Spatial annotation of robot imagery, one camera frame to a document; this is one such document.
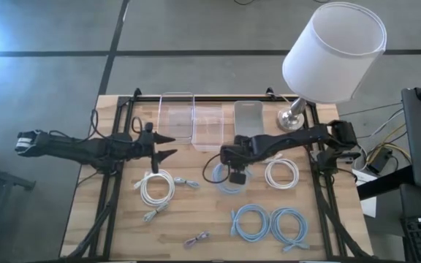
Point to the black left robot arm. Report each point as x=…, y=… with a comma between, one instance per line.
x=68, y=146

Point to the black crossbar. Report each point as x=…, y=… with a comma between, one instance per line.
x=386, y=182

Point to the white plastic bin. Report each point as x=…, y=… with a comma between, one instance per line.
x=248, y=118

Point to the tall clear plastic bin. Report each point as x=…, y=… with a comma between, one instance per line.
x=175, y=120

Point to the white paper sheet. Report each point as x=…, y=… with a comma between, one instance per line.
x=367, y=204

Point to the low clear plastic bin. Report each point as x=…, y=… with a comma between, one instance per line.
x=207, y=128

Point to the black power box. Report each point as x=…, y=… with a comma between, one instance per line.
x=378, y=160

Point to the black metal table frame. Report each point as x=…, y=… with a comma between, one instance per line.
x=228, y=98

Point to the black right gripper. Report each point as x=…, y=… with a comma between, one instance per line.
x=238, y=151

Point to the black metal stand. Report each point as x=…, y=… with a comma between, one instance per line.
x=9, y=179

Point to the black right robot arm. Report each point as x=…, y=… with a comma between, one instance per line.
x=294, y=137

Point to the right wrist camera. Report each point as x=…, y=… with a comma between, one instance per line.
x=238, y=178

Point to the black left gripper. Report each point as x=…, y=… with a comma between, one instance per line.
x=137, y=146

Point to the white lamp shade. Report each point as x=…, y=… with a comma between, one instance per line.
x=334, y=51

